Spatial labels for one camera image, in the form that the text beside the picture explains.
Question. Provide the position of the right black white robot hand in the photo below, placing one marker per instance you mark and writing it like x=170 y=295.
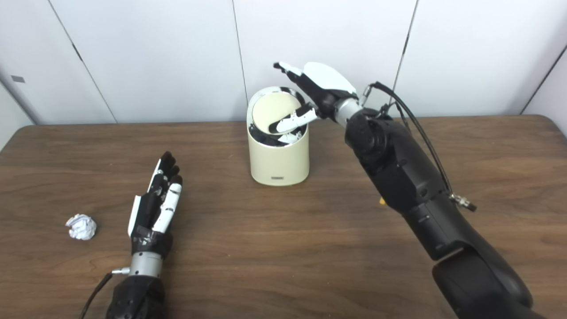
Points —
x=325 y=86

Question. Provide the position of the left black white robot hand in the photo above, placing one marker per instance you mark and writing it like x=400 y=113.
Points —
x=153 y=212

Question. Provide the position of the round cream bin lid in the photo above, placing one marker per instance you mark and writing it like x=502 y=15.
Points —
x=272 y=110

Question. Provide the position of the white paper ball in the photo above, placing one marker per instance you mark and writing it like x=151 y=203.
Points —
x=81 y=227

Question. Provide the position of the cream-colored bin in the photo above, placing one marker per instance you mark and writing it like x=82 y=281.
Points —
x=279 y=161

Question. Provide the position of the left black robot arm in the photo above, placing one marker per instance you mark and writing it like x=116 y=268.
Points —
x=135 y=292

